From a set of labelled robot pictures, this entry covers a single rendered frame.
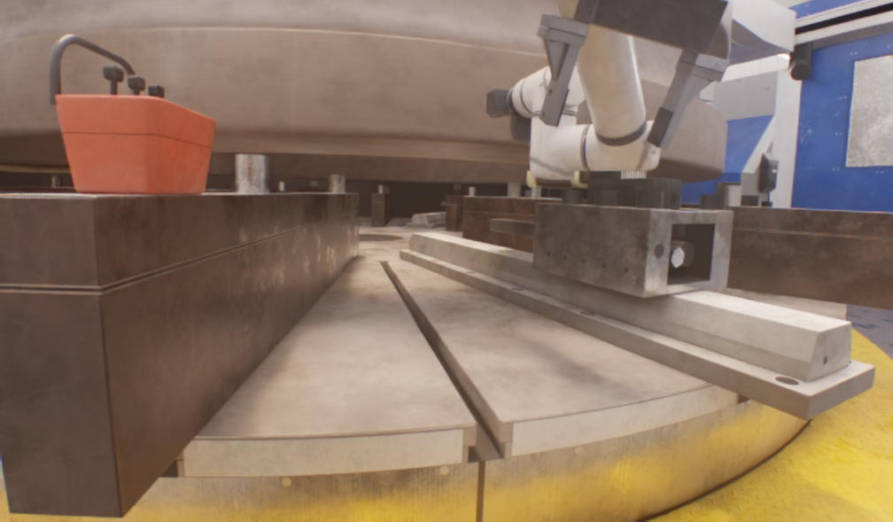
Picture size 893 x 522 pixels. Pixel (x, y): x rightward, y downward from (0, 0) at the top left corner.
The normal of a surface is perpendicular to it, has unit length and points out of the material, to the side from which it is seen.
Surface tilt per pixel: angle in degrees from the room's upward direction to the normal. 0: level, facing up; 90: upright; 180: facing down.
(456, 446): 90
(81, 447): 90
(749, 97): 90
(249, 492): 90
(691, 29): 113
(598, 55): 144
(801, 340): 71
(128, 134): 98
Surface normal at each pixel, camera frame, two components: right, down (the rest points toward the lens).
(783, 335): -0.84, -0.29
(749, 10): 0.42, 0.11
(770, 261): -0.66, 0.07
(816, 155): -0.91, 0.02
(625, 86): 0.34, 0.67
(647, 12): 0.11, 0.50
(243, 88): 0.04, 0.11
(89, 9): -0.18, -0.03
